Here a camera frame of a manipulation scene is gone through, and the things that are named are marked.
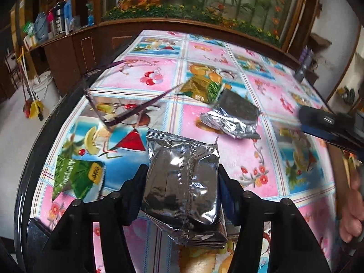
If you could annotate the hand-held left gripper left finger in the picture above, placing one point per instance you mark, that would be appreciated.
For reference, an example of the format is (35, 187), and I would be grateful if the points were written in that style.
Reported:
(133, 202)

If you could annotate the green yellow snack packet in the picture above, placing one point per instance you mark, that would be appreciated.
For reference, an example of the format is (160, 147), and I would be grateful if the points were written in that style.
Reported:
(199, 89)

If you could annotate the purple frame eyeglasses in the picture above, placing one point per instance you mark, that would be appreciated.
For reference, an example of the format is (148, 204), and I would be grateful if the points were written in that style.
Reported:
(113, 116)

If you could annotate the blue carton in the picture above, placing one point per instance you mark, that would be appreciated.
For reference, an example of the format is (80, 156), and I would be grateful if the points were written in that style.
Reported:
(68, 17)

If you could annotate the white plastic bucket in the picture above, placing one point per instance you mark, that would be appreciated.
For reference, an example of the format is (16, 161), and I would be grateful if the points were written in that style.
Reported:
(45, 89)

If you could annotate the wooden sideboard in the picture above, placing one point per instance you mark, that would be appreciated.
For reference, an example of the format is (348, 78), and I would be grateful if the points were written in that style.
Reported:
(74, 51)

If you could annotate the glass tank with artificial plants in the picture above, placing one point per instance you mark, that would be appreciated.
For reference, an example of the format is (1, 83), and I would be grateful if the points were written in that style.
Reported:
(204, 0)

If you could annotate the silver foil snack packet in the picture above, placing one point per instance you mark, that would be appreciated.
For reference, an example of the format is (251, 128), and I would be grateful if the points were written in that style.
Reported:
(182, 187)
(233, 116)

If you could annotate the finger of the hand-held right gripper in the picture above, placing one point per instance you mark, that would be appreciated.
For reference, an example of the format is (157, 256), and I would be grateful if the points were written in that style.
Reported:
(318, 129)

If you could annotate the blue grey bag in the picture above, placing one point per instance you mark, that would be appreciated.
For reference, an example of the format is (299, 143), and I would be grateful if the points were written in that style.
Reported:
(41, 28)

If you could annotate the yellow dustpan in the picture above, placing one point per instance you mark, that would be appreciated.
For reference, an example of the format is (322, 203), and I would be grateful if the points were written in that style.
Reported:
(34, 110)

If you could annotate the person's right hand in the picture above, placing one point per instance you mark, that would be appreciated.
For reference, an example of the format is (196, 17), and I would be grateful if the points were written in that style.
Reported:
(354, 213)

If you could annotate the purple bottle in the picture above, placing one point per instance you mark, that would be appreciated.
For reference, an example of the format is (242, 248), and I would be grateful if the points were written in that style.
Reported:
(304, 57)

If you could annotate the blue spray bottle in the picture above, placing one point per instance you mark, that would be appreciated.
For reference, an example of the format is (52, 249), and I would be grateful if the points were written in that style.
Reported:
(89, 15)

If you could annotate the green packet with yellow label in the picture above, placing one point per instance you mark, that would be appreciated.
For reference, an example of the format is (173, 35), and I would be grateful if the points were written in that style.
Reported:
(76, 176)

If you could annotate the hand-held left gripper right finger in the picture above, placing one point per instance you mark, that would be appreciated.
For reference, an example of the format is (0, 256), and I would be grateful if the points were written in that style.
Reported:
(229, 196)

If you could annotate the silver black thermos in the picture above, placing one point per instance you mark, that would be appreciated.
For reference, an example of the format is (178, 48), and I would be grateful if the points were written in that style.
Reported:
(59, 18)

